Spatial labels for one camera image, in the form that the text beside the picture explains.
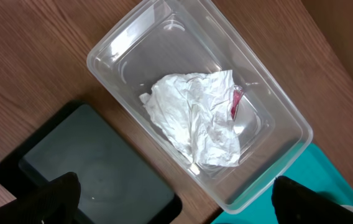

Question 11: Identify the clear plastic bin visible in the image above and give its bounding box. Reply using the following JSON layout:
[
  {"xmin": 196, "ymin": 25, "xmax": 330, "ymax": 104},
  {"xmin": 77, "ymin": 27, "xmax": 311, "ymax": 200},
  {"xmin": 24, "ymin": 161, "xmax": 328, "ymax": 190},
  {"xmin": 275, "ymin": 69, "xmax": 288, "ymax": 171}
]
[{"xmin": 87, "ymin": 1, "xmax": 313, "ymax": 214}]

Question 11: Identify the black tray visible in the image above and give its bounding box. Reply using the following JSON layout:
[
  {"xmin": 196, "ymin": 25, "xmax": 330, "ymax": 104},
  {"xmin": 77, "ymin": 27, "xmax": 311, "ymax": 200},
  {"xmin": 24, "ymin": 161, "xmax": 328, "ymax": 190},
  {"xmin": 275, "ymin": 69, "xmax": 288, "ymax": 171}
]
[{"xmin": 0, "ymin": 101, "xmax": 182, "ymax": 223}]

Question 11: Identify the teal serving tray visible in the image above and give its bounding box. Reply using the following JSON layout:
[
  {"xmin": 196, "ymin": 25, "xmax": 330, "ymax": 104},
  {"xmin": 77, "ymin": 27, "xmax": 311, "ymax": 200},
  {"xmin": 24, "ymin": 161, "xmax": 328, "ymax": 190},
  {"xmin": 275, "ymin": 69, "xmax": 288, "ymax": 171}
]
[{"xmin": 213, "ymin": 144, "xmax": 353, "ymax": 224}]

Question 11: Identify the white napkin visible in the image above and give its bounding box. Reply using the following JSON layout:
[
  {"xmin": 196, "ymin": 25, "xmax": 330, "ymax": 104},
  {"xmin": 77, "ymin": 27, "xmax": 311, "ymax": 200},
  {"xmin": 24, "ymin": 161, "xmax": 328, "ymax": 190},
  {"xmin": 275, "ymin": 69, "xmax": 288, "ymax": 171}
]
[{"xmin": 139, "ymin": 70, "xmax": 241, "ymax": 167}]

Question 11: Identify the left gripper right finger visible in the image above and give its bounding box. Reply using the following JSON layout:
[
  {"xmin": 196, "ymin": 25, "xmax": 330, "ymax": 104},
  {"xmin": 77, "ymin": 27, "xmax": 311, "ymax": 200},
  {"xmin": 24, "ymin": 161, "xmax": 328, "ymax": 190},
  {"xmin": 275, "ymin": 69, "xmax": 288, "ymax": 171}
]
[{"xmin": 271, "ymin": 175, "xmax": 353, "ymax": 224}]

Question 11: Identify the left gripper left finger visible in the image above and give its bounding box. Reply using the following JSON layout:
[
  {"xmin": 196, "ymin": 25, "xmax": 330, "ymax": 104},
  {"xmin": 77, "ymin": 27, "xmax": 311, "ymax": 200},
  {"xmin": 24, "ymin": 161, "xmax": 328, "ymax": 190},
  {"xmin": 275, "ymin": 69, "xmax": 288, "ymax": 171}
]
[{"xmin": 0, "ymin": 172, "xmax": 81, "ymax": 224}]

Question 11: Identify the red sauce packet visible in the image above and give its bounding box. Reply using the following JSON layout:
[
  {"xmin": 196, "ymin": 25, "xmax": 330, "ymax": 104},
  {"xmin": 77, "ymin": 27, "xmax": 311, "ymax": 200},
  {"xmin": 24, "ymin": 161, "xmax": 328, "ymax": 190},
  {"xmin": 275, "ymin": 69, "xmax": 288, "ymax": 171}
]
[{"xmin": 231, "ymin": 85, "xmax": 244, "ymax": 120}]

